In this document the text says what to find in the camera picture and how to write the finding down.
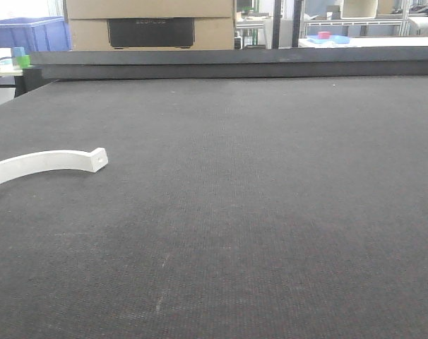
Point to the white curved plastic bracket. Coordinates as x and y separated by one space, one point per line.
32 163

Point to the white paper cup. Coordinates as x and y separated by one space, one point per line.
6 61

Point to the green small cup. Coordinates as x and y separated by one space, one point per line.
23 61

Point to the dark grey stacked boards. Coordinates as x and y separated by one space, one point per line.
248 63

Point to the white side table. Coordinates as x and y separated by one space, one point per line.
372 42

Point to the pink cube on tray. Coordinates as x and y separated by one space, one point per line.
324 35

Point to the light blue tray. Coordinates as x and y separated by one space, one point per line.
335 39

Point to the black device in box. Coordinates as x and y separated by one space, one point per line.
151 32

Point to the large cardboard box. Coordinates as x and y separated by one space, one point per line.
213 20

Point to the light blue small block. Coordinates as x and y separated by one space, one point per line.
18 52

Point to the aluminium frame shelving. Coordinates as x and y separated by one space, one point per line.
355 18

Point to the blue plastic crate far left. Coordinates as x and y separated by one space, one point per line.
45 34

